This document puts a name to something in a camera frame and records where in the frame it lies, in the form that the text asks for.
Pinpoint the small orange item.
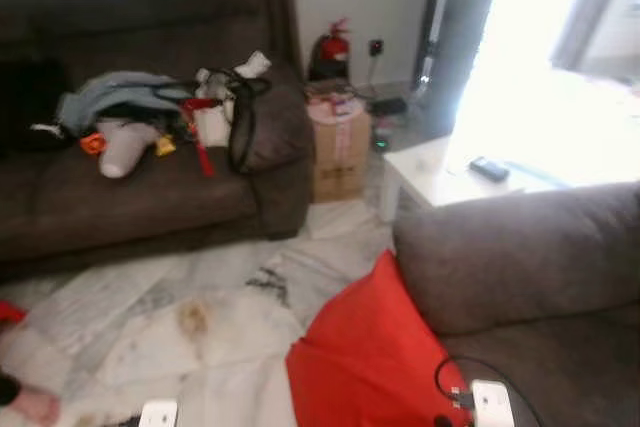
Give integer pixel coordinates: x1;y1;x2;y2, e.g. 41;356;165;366
80;132;106;156

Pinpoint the red pillow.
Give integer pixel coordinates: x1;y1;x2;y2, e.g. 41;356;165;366
285;249;471;427

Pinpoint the white side table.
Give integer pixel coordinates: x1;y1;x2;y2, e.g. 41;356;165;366
380;132;601;223

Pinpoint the dark brown door leaf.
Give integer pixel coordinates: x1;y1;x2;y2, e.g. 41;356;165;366
415;0;511;138

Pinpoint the red strap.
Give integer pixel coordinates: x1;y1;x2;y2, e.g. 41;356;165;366
180;97;223;178

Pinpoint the small red cloth item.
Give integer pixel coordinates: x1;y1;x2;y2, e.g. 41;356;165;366
0;299;29;328

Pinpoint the black cloth bundle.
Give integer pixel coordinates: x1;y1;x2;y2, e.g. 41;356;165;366
0;57;71;153

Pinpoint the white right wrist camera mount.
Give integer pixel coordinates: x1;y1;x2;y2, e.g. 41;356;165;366
470;379;516;427

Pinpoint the white cloth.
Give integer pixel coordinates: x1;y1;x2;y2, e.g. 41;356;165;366
195;52;271;148

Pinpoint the red fire extinguisher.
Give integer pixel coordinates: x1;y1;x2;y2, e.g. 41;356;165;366
308;17;353;83

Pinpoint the pink packet pile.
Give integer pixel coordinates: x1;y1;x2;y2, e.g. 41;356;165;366
305;87;366;126

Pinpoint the black remote control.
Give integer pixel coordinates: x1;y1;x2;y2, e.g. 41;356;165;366
468;157;511;184

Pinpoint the off-white cloth pouch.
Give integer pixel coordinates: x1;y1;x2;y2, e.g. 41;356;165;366
97;117;161;180

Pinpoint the black strap bag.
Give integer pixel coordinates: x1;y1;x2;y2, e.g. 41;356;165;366
228;69;273;176

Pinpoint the brown wooden door frame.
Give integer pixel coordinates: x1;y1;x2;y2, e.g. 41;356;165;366
550;0;633;73

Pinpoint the black power adapter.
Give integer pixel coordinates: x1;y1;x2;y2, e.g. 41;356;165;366
365;97;409;118

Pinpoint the brown cardboard box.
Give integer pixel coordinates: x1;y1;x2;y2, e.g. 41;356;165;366
310;107;373;203

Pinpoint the blue-grey garment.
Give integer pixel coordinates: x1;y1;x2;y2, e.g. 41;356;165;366
55;71;201;133

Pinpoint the person's bare foot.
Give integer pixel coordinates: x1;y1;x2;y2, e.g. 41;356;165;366
0;372;61;426

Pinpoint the dark brown fabric sofa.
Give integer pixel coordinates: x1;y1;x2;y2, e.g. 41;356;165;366
393;182;640;427

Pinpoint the brown high-back fabric sofa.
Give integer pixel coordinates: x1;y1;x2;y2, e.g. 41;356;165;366
0;0;316;273

